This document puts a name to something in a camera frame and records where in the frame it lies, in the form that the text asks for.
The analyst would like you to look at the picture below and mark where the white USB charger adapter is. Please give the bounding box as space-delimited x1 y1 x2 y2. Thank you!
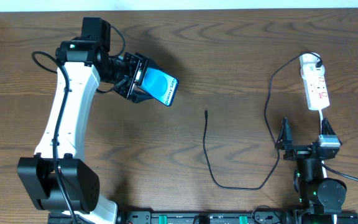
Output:
300 62 325 80

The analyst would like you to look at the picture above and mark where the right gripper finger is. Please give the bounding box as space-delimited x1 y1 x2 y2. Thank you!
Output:
321 118 336 135
280 117 293 145

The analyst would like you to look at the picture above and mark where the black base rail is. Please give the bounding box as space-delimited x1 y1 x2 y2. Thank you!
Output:
47 210 358 224

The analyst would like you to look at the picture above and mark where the black USB charging cable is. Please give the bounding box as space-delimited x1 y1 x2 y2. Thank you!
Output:
203 52 324 191

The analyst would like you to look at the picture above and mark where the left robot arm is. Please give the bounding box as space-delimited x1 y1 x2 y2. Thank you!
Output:
17 17 167 223

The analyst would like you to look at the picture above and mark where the blue Galaxy smartphone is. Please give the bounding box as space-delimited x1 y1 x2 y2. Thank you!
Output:
139 68 179 106

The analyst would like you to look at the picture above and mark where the black left camera cable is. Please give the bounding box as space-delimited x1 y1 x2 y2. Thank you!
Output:
31 24 129 224

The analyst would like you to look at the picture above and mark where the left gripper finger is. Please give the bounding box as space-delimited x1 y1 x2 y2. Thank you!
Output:
135 52 163 70
132 90 153 103

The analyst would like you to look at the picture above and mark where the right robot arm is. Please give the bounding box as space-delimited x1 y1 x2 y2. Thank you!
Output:
275 118 347 223

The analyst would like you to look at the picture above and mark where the white power strip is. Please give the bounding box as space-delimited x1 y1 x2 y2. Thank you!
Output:
300 52 330 111

